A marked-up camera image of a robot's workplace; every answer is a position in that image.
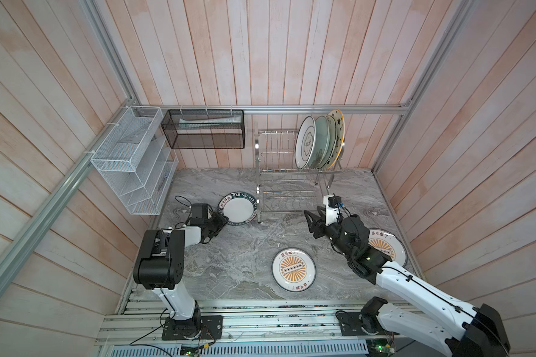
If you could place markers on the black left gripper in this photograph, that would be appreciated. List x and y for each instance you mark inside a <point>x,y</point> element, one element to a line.
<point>221,222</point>

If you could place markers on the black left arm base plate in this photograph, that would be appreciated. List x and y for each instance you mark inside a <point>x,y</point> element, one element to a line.
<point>204,327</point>

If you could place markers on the cream plate with berry sprigs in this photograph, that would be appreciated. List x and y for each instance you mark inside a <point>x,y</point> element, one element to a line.
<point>331,142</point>

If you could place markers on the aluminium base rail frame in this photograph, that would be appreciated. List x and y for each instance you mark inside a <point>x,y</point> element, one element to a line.
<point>249,328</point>

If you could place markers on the dark-rim lettered white plate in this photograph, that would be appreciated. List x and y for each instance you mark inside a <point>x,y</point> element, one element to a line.
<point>239,208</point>

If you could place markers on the white plate with flower outline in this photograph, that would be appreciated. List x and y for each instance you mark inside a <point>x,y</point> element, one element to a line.
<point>305,142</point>

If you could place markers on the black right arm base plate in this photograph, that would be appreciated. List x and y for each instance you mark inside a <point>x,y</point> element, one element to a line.
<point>358,324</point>

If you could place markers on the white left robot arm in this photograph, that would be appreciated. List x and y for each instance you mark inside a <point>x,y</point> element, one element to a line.
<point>160,264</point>

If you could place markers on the stainless steel dish rack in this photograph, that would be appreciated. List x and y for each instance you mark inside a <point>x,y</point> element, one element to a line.
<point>282,188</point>

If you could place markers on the pale green plate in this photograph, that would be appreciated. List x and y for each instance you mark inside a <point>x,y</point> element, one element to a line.
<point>321,142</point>

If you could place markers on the cat and stars orange-rim plate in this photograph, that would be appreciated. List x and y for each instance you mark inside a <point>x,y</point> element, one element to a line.
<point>340,137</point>

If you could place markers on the orange sunburst plate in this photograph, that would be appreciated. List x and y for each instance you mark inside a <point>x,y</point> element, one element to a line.
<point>389,244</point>
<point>294,270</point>

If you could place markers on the black mesh wall basket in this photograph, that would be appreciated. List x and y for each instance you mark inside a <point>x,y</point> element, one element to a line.
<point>204,129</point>

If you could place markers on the white wire mesh shelf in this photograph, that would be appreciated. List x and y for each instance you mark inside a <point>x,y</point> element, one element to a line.
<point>136,161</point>

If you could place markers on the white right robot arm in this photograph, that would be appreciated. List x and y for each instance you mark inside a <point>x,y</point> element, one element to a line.
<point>446,324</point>

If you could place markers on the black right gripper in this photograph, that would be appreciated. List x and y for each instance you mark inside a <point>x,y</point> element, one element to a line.
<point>319,224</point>

